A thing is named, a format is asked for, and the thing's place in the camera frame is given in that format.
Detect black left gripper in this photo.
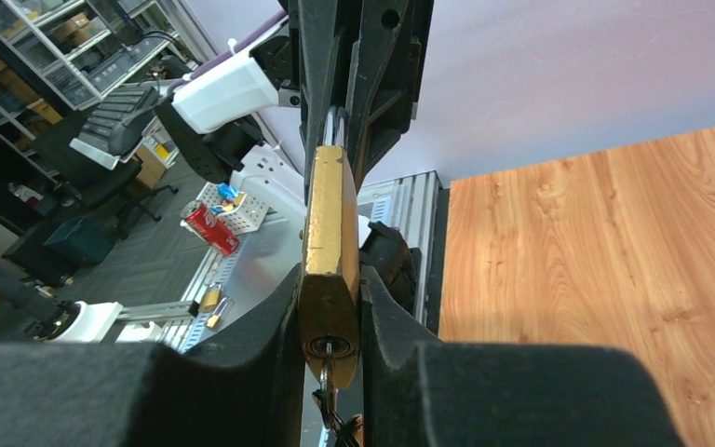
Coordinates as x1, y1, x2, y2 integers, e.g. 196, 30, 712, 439
280, 1, 434, 204

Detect black office chair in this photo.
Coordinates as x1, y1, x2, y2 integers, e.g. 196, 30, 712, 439
2, 83, 180, 285

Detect small padlocks on rail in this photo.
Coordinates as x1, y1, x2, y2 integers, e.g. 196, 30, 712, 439
199, 282, 234, 331

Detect keys of padlock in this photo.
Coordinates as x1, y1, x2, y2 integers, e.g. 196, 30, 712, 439
313, 338, 363, 447

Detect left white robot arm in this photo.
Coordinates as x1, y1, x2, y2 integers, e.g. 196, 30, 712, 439
0, 1, 433, 446

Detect brass padlock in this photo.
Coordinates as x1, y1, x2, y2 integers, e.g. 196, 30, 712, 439
298, 106, 360, 388

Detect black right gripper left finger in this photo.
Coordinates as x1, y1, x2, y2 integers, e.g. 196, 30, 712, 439
0, 267, 304, 446

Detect white plastic basket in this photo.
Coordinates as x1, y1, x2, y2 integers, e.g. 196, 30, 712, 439
196, 183, 269, 235

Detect metal storage shelf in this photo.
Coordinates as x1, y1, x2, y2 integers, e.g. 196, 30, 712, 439
0, 1, 201, 189

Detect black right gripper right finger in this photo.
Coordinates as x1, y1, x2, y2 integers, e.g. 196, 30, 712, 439
360, 266, 682, 446

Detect red soda can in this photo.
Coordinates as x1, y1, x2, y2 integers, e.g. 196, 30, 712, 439
181, 200, 239, 256

